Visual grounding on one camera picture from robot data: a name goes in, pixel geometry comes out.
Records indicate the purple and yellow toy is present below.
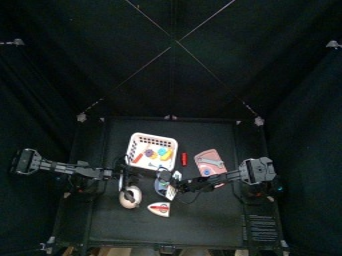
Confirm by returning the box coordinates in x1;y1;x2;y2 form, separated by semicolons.
143;148;159;160

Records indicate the red and white packet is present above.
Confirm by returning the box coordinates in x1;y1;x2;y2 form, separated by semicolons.
147;202;171;218

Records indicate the white text label sticker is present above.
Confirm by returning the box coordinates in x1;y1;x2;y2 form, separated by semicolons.
247;214;279;245

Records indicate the white checkered toy box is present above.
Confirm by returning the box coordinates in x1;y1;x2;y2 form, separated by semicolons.
164;185;179;202

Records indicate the white plastic basket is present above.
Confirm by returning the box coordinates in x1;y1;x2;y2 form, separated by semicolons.
126;132;180;172

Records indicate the cyan and yellow toy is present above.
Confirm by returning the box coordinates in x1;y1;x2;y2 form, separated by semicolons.
156;147;175;162

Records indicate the gray toy wrench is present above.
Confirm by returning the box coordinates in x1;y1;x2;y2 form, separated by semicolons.
196;157;226;169

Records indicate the light blue toy plate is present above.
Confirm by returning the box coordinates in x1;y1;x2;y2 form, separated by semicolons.
152;177;172;197

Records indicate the roll of tape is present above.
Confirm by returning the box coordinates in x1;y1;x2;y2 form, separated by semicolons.
118;185;144;210

